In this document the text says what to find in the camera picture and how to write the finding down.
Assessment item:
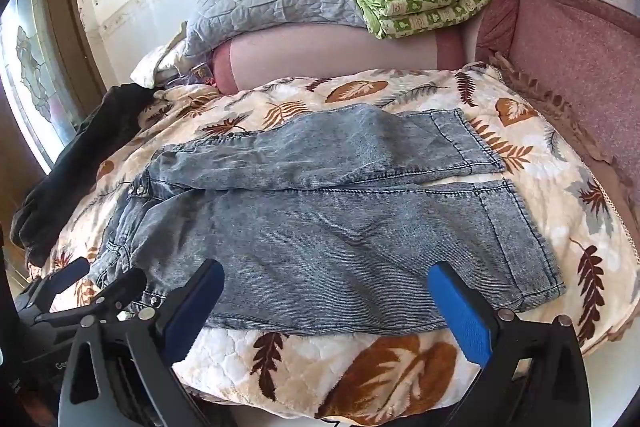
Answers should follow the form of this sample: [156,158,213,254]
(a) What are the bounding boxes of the black garment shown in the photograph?
[9,83,157,267]

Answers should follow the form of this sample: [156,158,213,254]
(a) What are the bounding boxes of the purple patterned cloth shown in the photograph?
[172,62,217,88]

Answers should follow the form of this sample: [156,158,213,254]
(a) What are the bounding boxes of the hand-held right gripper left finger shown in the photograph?
[59,259,226,427]

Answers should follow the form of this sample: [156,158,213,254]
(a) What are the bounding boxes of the white cloth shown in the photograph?
[131,46,187,88]

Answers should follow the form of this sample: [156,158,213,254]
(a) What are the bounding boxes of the grey-blue denim pants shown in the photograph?
[87,103,567,337]

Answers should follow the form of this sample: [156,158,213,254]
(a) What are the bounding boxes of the pink upholstered headboard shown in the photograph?
[435,0,640,260]

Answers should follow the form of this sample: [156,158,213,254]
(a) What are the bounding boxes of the leaf print blanket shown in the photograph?
[30,62,640,427]

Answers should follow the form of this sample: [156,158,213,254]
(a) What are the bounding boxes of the pale pink bolster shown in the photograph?
[214,24,481,96]

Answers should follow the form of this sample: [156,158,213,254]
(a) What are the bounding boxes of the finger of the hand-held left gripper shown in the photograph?
[35,268,148,323]
[17,257,91,308]

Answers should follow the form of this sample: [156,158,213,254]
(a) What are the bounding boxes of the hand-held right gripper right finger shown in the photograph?
[427,261,591,427]

